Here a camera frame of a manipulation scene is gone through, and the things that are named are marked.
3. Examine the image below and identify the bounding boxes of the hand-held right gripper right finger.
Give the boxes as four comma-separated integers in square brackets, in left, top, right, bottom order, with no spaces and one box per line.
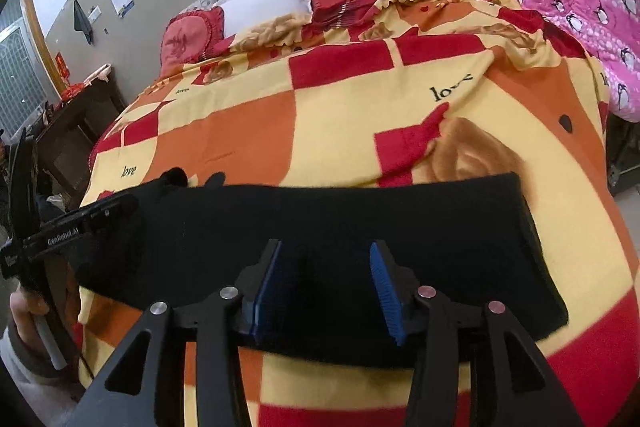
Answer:
[369,242,586,427]

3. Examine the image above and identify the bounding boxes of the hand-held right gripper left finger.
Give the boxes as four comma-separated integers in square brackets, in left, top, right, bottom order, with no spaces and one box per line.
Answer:
[80,239,282,427]

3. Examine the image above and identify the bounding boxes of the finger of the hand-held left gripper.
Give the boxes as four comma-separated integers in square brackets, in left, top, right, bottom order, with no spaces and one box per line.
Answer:
[80,193,142,234]

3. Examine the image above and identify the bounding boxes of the black pants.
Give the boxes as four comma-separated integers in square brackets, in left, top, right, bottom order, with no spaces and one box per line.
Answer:
[70,167,571,370]

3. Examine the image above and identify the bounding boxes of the person's left forearm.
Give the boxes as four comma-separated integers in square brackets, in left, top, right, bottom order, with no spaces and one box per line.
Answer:
[0,324,87,427]

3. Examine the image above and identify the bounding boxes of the person's left hand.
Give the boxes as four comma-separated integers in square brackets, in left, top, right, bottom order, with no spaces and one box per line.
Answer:
[10,288,51,334]

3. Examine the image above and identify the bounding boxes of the dark wooden dresser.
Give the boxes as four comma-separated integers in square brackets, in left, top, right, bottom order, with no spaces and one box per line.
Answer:
[32,64,127,210]

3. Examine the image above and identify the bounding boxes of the window with metal grille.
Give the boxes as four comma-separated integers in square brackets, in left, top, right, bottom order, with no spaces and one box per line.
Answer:
[0,19,47,125]

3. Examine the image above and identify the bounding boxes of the orange yellow red printed blanket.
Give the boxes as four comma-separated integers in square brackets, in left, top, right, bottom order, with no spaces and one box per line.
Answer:
[77,0,640,427]

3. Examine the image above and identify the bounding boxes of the dark hanging cloth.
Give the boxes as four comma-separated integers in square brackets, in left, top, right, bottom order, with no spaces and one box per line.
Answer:
[73,0,95,46]

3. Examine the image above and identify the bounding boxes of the white pillow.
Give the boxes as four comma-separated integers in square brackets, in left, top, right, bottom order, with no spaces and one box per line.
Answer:
[215,0,313,38]

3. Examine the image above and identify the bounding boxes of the dark bedside furniture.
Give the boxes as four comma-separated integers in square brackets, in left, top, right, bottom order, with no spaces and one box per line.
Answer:
[606,112,640,198]

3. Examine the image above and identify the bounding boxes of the red plaid cloth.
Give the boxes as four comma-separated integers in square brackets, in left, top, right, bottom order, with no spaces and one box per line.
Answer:
[314,0,373,30]

